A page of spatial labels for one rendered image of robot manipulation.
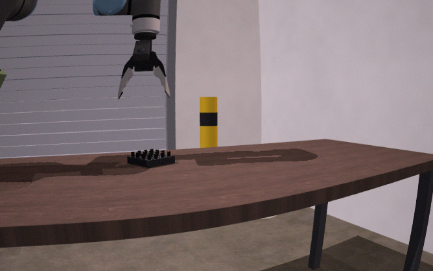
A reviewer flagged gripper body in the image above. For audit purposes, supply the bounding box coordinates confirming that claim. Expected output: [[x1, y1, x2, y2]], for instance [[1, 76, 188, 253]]
[[132, 32, 157, 72]]

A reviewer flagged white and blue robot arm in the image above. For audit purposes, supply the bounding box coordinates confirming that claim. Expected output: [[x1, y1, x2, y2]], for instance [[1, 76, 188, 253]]
[[0, 0, 161, 61]]

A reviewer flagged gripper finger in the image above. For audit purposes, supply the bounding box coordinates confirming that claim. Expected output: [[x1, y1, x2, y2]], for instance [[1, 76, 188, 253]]
[[154, 56, 170, 97], [118, 57, 135, 99]]

